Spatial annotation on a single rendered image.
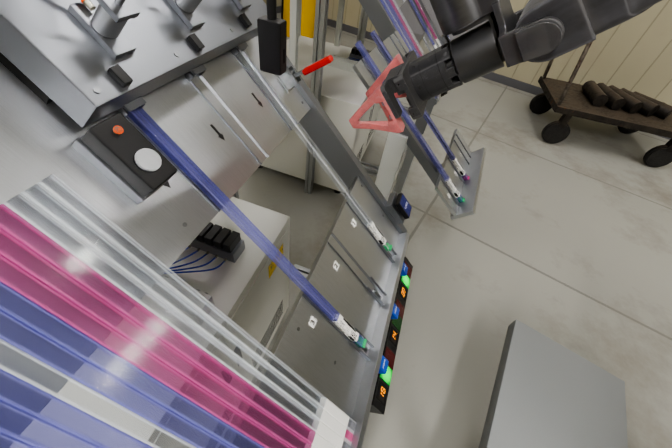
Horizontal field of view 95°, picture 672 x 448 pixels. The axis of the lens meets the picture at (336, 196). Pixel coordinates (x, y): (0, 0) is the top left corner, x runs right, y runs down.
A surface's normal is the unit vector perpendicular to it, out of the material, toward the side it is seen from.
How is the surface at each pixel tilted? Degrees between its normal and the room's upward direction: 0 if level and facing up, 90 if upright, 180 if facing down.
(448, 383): 0
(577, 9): 97
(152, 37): 47
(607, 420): 0
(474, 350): 0
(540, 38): 97
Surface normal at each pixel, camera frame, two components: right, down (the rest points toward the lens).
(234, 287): 0.11, -0.71
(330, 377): 0.76, -0.26
